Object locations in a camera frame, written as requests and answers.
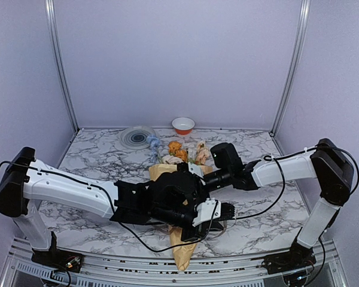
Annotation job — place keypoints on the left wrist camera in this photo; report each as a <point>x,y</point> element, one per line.
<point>213,209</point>

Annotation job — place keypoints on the orange wrapping paper sheet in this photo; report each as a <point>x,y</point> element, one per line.
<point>182,254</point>

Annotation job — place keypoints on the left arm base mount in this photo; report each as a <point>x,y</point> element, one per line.
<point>55,257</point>

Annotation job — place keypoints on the left aluminium frame post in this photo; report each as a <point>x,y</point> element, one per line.
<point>57,53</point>

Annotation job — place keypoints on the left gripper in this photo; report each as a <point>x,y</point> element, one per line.
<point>188,235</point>

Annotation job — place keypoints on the grey glass plate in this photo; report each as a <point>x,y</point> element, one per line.
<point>136,137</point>

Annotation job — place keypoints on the red and white bowl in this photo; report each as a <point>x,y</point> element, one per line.
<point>183,125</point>

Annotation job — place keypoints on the orange fake flower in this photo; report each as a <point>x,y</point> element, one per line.
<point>175,149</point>

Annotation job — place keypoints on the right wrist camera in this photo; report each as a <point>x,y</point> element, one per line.
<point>188,171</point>

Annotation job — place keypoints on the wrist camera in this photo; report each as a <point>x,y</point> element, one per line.
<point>213,209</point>
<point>188,171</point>

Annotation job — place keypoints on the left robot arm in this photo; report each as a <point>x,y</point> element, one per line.
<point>178,198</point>

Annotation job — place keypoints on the pink fake flower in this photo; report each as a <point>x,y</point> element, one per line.
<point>171,159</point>
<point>202,153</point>

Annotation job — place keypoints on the right aluminium frame post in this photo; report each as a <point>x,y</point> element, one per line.
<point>294,64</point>

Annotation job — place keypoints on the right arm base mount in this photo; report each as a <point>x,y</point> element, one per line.
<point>296,257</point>

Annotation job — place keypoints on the aluminium frame post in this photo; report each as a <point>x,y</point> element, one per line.
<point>294,64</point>
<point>57,53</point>

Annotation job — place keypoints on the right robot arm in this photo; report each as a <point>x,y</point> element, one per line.
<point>335,169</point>

